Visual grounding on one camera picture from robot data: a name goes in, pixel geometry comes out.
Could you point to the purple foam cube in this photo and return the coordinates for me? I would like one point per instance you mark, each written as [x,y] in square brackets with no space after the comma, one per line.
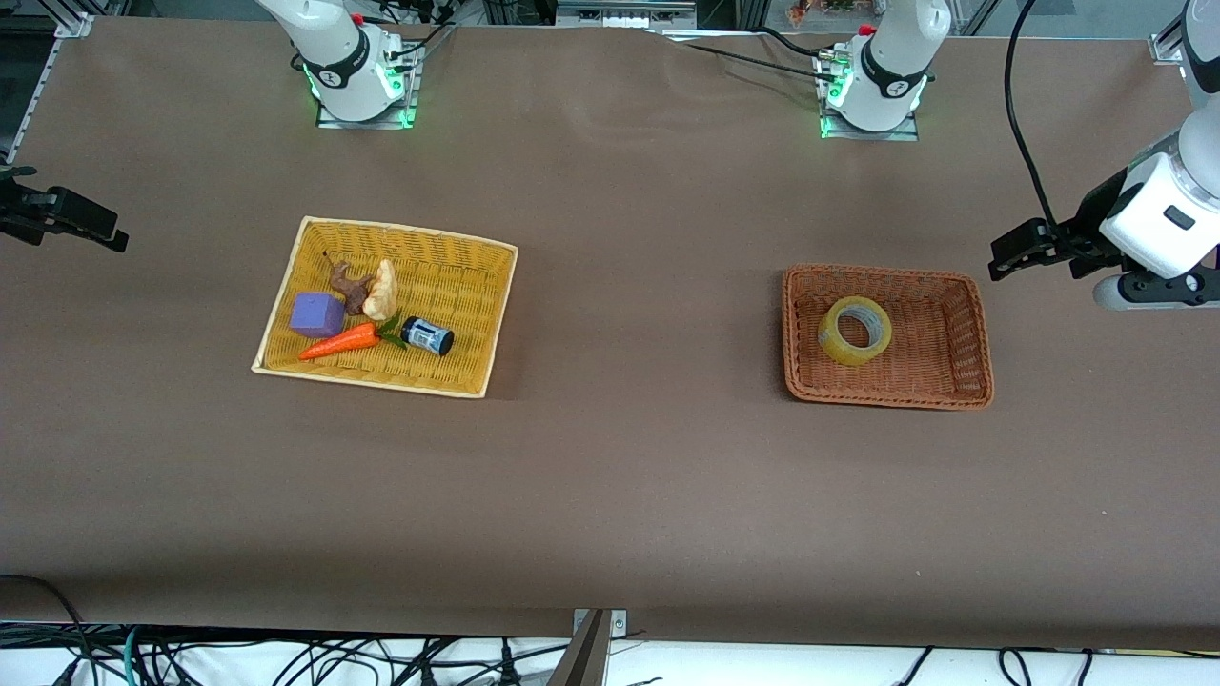
[316,314]

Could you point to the clear yellowish tape roll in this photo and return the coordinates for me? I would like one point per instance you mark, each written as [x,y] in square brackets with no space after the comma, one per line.
[839,348]

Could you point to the orange toy carrot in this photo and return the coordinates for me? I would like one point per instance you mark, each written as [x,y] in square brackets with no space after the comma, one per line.
[338,343]

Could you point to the yellow wicker basket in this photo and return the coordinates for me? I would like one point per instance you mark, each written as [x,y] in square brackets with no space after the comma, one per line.
[457,367]

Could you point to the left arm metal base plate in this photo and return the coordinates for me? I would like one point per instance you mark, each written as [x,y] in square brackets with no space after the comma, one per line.
[827,124]

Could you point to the aluminium frame rail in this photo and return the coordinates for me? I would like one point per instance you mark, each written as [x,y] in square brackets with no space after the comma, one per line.
[38,90]

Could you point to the dark grey angled bar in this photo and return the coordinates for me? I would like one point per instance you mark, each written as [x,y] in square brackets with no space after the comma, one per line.
[583,657]

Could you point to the brown wicker basket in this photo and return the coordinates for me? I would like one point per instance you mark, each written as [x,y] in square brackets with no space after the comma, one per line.
[953,372]

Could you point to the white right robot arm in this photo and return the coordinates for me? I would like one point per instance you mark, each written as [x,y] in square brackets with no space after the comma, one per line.
[338,57]

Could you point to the grey control box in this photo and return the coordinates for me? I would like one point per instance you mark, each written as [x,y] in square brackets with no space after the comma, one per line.
[620,11]

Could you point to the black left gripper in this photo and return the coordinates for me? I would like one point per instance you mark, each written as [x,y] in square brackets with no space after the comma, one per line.
[1092,220]

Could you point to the aluminium frame corner bracket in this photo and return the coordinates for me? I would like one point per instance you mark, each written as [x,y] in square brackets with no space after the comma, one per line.
[1168,48]

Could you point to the brown ginger root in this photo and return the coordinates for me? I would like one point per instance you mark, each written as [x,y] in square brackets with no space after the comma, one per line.
[351,291]

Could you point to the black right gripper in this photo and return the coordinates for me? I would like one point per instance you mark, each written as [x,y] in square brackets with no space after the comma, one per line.
[29,211]

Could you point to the metal table edge bracket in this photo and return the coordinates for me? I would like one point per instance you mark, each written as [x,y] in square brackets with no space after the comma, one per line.
[620,624]

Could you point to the small black blue-label bottle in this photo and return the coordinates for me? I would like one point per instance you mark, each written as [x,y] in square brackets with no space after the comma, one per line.
[429,336]

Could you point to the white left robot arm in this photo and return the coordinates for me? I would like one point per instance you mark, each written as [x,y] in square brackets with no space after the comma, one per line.
[1168,214]

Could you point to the beige ginger piece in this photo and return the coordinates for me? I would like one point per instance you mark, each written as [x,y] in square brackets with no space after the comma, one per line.
[381,291]

